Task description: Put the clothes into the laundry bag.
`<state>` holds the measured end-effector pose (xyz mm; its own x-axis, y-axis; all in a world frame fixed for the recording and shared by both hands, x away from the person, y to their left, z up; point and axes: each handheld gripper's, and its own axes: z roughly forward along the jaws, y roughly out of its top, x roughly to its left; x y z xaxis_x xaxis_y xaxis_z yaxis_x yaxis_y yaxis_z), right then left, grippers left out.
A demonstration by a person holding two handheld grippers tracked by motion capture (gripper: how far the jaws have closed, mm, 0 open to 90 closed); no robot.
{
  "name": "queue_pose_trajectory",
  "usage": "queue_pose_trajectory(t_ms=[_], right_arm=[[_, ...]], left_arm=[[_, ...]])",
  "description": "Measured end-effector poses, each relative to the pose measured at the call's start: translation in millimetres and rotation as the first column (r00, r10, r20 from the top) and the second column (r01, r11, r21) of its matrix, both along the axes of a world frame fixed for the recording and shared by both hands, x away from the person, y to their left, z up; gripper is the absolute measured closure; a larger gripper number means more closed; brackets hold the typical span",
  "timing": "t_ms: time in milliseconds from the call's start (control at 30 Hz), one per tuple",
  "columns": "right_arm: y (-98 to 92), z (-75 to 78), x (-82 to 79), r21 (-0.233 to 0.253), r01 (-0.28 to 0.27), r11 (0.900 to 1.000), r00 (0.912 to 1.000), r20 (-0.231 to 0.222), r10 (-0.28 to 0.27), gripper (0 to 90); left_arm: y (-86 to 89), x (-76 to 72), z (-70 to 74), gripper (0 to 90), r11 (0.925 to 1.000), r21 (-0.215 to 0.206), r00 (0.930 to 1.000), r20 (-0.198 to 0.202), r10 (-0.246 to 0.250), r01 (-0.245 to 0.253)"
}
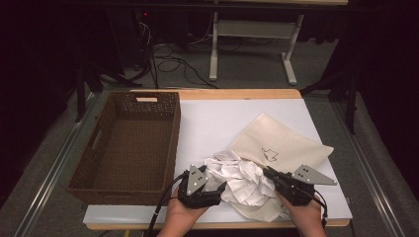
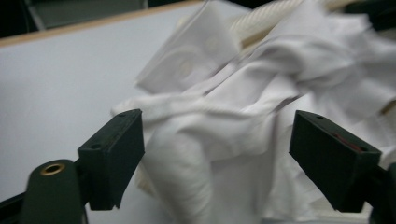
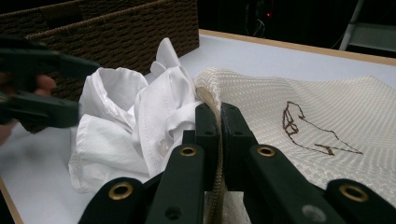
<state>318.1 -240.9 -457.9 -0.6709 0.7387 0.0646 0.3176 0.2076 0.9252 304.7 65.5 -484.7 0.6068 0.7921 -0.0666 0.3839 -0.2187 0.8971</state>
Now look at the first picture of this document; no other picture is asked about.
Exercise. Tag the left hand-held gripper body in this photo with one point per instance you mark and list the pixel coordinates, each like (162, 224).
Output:
(196, 194)

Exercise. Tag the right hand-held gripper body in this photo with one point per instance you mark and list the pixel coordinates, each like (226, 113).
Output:
(296, 187)

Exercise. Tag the white shirt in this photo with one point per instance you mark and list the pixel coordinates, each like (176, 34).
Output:
(243, 181)

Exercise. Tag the cream laundry bag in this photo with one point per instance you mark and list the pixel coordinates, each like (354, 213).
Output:
(283, 138)

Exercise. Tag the brown woven basket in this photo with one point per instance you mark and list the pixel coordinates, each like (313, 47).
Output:
(131, 158)

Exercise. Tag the person's right hand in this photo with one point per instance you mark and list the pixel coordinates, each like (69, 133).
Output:
(303, 215)

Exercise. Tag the white table mat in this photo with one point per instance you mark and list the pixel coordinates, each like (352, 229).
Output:
(207, 125)

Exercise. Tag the black tripod stand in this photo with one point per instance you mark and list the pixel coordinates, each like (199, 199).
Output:
(349, 95)
(89, 79)

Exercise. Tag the dark computer case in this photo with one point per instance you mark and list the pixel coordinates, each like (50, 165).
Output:
(131, 36)

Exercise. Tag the metal floor rail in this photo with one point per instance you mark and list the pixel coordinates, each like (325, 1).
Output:
(369, 171)
(49, 177)

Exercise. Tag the white desk frame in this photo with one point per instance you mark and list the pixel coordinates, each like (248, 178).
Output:
(253, 29)

